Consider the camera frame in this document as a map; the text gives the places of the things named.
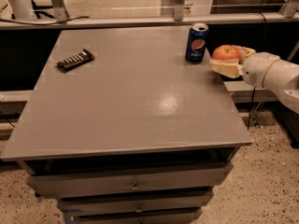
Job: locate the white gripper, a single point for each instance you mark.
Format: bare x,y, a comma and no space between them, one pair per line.
256,69

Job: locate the red apple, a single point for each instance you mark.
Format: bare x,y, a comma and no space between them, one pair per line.
225,52

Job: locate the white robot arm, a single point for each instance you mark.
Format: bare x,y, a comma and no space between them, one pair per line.
282,78

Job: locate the blue pepsi can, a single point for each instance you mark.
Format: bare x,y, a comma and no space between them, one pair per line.
196,44

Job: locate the grey drawer cabinet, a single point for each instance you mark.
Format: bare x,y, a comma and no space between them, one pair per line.
137,105

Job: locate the black snack bar wrapper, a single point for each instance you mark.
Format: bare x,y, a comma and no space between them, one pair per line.
75,61

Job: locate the bottom grey drawer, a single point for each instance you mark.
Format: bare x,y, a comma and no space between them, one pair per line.
172,216

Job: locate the grey drawer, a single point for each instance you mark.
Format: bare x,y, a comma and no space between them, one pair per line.
172,216
130,181
139,203

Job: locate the middle grey drawer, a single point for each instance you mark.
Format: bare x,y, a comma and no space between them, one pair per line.
139,203

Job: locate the top grey drawer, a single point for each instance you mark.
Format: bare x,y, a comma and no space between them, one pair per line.
130,181

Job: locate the white pipe background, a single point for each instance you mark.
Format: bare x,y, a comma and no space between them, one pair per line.
22,9

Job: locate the grey metal rail frame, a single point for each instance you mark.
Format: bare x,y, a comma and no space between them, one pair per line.
124,13

